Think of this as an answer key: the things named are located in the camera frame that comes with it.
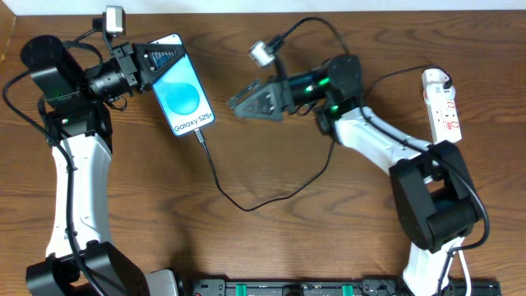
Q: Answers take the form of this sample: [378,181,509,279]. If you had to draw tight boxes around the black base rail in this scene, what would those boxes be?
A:
[176,278,503,296]

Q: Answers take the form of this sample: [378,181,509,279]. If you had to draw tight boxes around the black USB charging cable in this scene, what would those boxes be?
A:
[193,63,454,213]

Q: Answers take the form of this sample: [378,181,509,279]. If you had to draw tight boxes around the white power strip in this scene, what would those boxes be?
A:
[427,99,462,144]

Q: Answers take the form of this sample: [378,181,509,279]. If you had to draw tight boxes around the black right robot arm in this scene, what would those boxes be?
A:
[228,54,488,295]

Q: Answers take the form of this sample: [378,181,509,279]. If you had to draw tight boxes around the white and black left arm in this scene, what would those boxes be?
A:
[21,35,185,295]

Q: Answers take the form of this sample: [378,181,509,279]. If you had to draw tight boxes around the blue Galaxy smartphone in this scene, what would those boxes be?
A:
[151,34,215,136]

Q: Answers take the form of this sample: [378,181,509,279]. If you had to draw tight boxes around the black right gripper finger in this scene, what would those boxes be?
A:
[227,79,261,109]
[233,84,273,121]

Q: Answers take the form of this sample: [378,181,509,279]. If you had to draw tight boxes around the white USB wall charger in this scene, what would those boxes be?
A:
[422,68,455,105]

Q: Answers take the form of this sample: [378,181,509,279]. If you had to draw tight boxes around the white power strip cord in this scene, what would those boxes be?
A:
[455,246,473,296]

